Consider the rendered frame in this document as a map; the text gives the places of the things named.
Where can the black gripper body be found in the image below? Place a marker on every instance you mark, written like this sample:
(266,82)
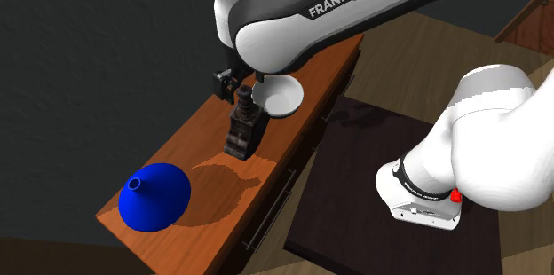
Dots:
(230,58)

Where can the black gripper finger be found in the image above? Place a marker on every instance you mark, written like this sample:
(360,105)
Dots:
(260,77)
(226,88)

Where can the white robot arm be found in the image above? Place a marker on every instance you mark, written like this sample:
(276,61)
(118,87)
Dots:
(281,40)

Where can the white bowl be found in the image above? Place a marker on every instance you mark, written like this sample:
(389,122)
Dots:
(281,101)

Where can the dark brown tower figure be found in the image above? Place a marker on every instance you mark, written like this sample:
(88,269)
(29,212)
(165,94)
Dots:
(242,131)

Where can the blue cone-shaped vase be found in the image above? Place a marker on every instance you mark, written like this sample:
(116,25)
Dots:
(155,200)

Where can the brown wooden chest of drawers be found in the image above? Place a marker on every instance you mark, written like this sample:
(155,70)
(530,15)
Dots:
(207,231)

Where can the dark robot stand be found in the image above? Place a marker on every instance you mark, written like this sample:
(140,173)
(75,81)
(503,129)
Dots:
(368,231)

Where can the reddish brown wooden furniture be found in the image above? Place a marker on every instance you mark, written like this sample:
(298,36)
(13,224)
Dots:
(536,27)

